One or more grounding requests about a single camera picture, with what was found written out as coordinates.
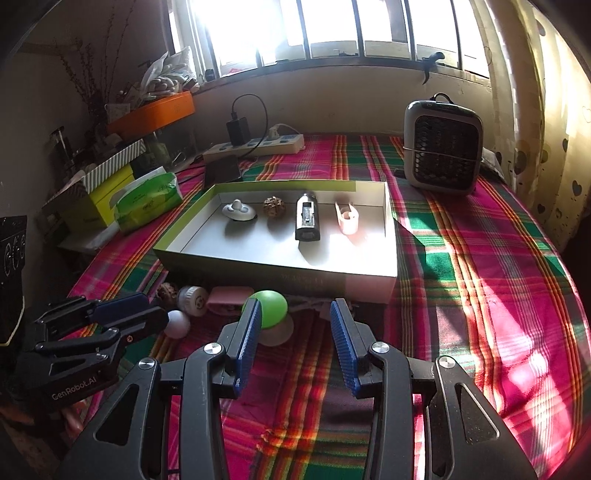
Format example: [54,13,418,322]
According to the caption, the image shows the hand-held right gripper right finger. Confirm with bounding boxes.
[330,298,539,480]

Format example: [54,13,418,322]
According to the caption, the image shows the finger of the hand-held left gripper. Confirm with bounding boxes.
[34,293,149,335]
[34,308,168,358]

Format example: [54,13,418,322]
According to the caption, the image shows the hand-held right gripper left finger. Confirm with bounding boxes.
[58,298,264,480]

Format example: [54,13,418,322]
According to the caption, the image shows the small white egg-shaped toy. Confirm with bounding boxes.
[165,310,191,340]

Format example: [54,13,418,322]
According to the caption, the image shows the green mushroom-shaped knob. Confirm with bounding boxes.
[249,289,295,347]

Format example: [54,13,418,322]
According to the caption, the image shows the pink plastic case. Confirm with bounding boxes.
[205,285,256,318]

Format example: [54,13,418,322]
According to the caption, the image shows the small white ribbed jar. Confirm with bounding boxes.
[177,285,209,318]

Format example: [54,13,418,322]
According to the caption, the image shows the green and white cardboard box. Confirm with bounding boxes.
[152,180,400,305]

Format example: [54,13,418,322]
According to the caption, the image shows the pink plastic clip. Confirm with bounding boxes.
[334,200,362,234]

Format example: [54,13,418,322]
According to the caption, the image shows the white panda face toy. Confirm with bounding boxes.
[222,198,258,223]

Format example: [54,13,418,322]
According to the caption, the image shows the black and silver gadget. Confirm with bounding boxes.
[294,192,321,242]

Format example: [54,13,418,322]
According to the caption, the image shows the yellow-green cardboard box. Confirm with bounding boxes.
[62,166,137,232]

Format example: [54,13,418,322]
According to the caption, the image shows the green tissue pack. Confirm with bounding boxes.
[110,172,184,234]

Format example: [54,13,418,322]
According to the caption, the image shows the pink green plaid tablecloth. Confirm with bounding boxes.
[67,131,585,480]

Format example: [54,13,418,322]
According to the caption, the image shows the striped gift box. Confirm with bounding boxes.
[69,138,147,195]

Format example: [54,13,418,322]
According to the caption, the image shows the black smartphone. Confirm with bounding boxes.
[204,155,243,186]

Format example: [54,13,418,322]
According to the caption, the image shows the white power strip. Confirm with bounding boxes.
[203,133,306,158]

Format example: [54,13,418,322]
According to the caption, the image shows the orange tray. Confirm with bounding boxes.
[107,90,196,138]

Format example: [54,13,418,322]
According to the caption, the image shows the dried flower branches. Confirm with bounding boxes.
[51,4,127,112]

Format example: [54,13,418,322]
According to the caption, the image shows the black charger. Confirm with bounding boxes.
[226,117,252,147]

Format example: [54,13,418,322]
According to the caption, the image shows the small white desk heater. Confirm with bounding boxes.
[403,93,484,195]

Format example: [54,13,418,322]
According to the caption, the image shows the white plastic bags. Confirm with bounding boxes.
[124,46,201,100]

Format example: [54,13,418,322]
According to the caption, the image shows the heart print curtain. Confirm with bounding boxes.
[475,0,591,252]

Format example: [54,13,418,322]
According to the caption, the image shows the black window hook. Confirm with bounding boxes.
[422,51,447,85]

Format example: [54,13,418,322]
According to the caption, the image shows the window with metal bars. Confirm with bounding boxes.
[168,0,492,84]

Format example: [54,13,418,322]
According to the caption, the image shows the black charging cable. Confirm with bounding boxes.
[231,94,269,160]

